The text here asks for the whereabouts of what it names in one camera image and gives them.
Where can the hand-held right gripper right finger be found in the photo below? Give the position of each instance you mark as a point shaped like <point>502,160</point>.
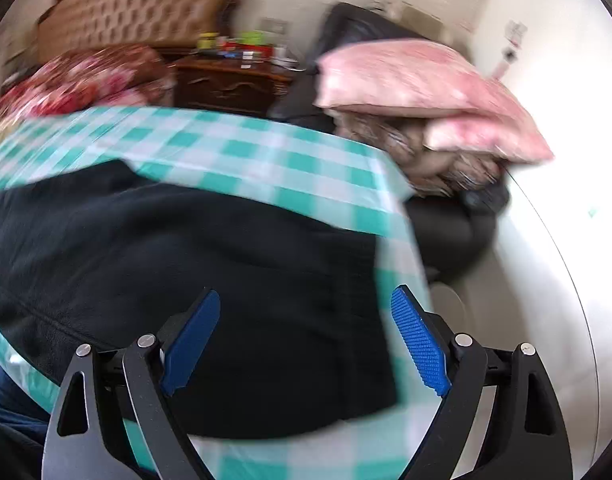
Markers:
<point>418,345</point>

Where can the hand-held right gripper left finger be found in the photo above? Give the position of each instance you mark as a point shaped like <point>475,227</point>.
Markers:
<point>191,345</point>

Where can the black pants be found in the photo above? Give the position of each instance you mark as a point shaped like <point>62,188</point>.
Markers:
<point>186,240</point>

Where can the black leather armchair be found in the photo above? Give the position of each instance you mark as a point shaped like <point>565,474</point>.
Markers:
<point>451,230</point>

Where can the person's leg in blue jeans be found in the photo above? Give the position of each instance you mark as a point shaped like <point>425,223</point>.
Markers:
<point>11,420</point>

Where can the teal white checkered tablecloth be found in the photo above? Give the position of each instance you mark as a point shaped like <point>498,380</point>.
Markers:
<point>286,155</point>

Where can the beige plaid blanket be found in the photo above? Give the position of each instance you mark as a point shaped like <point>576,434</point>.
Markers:
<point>386,135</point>

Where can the small pink floral pillow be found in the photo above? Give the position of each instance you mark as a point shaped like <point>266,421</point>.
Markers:
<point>466,135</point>

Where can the dark wooden nightstand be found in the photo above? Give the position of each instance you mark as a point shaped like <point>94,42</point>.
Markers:
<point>226,85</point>

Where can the large pink floral pillow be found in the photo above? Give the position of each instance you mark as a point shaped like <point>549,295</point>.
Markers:
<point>411,75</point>

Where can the red floral quilt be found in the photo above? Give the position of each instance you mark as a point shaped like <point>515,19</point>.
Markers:
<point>86,80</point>

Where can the red packet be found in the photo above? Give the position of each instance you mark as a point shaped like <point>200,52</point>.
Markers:
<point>246,50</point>

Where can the white power strip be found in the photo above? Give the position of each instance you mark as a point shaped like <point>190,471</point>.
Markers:
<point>286,57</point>

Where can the yellow jar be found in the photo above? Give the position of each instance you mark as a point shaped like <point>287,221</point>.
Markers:
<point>209,41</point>

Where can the green bag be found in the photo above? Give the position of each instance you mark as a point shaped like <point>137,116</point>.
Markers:
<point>251,37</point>

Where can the tufted pink headboard wooden frame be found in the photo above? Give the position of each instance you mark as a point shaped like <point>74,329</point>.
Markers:
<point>136,5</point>

